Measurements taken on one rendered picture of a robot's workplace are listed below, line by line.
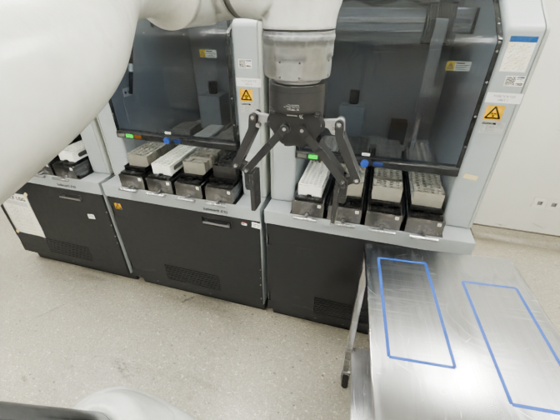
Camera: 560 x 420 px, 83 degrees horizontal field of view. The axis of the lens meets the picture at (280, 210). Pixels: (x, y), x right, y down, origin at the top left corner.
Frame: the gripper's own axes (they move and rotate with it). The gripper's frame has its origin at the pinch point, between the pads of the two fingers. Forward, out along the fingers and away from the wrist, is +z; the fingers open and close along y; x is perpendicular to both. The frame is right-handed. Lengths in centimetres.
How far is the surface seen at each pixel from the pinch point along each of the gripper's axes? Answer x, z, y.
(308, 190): 70, 36, -10
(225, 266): 66, 86, -51
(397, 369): 0.8, 38.1, 24.0
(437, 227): 66, 42, 40
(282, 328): 62, 120, -20
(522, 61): 75, -14, 51
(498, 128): 75, 6, 51
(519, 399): 1, 38, 47
